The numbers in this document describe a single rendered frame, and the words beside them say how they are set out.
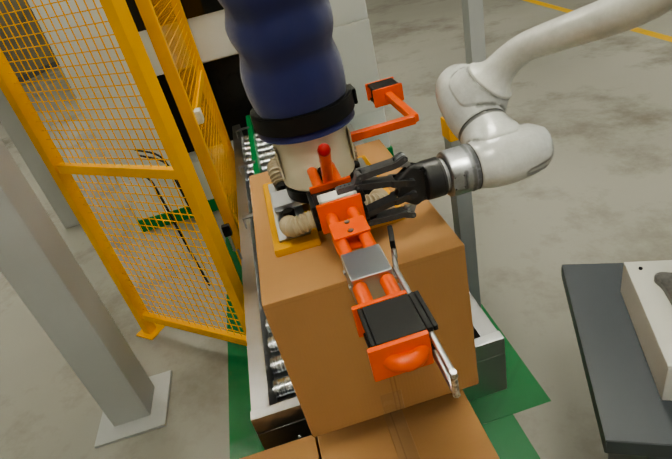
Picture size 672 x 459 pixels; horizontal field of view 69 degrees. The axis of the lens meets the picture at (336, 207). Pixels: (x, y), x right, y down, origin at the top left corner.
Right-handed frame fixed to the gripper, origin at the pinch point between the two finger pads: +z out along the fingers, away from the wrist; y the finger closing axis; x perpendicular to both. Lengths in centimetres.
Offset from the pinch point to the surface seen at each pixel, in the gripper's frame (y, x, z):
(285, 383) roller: 66, 23, 25
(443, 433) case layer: 66, -7, -11
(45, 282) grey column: 42, 77, 99
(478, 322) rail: 61, 18, -32
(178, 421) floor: 120, 70, 81
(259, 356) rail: 61, 31, 31
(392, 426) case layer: 66, -1, 0
